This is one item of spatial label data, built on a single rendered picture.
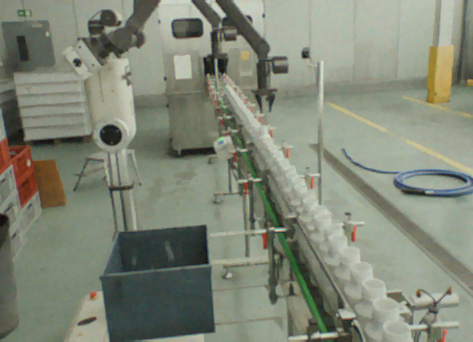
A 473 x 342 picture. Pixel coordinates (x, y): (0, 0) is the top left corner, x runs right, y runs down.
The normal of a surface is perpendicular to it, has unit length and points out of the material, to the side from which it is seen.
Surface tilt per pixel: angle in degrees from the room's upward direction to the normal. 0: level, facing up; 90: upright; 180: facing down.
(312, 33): 90
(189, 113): 90
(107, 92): 90
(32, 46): 90
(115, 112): 101
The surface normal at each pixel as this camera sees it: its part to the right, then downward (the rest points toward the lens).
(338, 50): 0.09, 0.26
